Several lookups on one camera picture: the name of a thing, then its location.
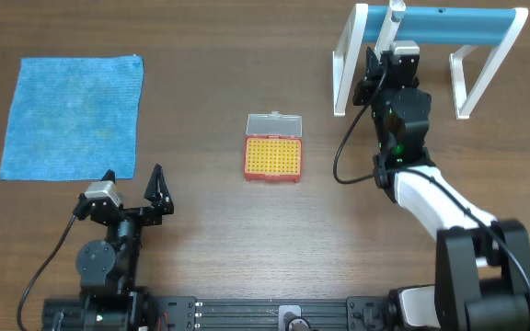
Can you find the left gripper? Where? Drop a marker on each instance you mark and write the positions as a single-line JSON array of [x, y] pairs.
[[145, 216]]

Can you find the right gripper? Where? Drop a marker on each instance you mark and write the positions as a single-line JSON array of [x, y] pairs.
[[403, 71]]

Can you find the white pipette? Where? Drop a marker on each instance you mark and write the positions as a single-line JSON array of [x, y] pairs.
[[387, 34]]

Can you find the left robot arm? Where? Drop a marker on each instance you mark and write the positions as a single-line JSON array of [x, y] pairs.
[[95, 259]]

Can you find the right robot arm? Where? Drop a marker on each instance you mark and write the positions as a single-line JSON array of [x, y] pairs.
[[430, 202]]

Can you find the blue cloth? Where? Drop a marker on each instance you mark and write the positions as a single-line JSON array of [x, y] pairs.
[[72, 119]]

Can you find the white and blue stand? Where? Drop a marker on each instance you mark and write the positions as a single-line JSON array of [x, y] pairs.
[[449, 25]]

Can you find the red and yellow tip box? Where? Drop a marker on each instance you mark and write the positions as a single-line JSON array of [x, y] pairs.
[[273, 156]]

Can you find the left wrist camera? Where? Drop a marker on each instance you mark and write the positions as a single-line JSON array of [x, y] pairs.
[[104, 192]]

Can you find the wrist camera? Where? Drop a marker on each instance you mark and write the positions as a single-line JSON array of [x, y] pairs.
[[104, 192], [405, 48]]

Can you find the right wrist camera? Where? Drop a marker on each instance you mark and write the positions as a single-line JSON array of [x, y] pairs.
[[405, 48]]

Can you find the mounting rail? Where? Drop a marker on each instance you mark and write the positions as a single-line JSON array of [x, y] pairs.
[[246, 312]]

